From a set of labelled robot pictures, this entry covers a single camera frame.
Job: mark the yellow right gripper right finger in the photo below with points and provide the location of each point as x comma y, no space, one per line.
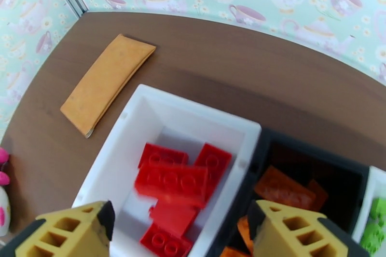
286,235

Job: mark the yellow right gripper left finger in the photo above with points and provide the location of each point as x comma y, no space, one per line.
72,232

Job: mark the small green lego brick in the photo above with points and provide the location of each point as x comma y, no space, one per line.
372,239

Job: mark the red lego brick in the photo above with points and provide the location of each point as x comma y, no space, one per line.
159,153
175,218
164,244
172,185
215,162

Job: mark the long green lego plate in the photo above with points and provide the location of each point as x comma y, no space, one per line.
379,208

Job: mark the white bin with green legos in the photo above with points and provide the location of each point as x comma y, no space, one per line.
377,183

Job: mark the white bin with red legos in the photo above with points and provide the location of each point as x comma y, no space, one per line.
144,108

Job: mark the pink white striped toy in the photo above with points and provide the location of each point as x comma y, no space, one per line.
3,205

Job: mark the black bin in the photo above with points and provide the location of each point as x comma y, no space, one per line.
301,144

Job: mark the orange folded cloth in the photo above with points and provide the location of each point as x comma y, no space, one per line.
105,84

